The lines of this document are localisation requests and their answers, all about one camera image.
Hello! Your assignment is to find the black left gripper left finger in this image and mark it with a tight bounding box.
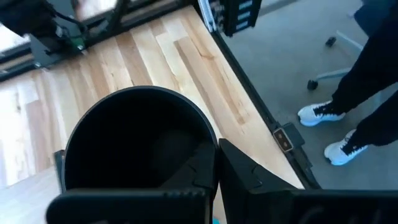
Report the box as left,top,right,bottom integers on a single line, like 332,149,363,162
45,142,219,224

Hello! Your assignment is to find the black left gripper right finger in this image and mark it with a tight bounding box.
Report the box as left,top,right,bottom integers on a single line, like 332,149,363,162
218,138,398,224

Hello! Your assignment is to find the large black cup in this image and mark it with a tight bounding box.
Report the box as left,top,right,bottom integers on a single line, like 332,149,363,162
61,85,219,192

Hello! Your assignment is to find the white sneaker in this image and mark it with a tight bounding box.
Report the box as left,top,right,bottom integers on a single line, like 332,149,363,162
297,100,346,128
323,128,369,166

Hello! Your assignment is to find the white office chair base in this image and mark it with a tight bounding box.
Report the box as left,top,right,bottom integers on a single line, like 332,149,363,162
307,29,365,91

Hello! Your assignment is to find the person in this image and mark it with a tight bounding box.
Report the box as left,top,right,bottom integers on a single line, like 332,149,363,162
329,0,398,147

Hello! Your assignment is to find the black table edge bracket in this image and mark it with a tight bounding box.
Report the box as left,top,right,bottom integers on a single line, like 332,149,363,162
272,121,306,154

